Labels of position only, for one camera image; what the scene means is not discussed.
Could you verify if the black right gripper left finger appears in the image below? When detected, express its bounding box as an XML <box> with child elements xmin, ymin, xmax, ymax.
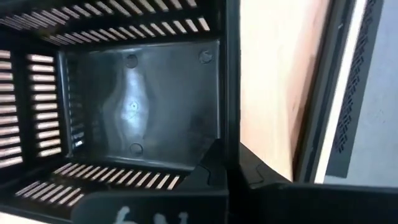
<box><xmin>70</xmin><ymin>138</ymin><xmax>230</xmax><ymax>224</ymax></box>

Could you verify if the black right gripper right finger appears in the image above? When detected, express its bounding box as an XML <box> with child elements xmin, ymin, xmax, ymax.
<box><xmin>239</xmin><ymin>142</ymin><xmax>398</xmax><ymax>224</ymax></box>

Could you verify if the black slotted plastic basket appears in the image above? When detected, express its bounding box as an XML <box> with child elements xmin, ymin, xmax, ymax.
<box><xmin>0</xmin><ymin>0</ymin><xmax>242</xmax><ymax>224</ymax></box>

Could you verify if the black perforated panel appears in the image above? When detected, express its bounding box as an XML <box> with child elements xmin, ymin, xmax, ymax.
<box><xmin>325</xmin><ymin>0</ymin><xmax>386</xmax><ymax>179</ymax></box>

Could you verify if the black table edge rail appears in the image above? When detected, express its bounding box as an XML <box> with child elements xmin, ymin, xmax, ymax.
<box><xmin>294</xmin><ymin>0</ymin><xmax>358</xmax><ymax>184</ymax></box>

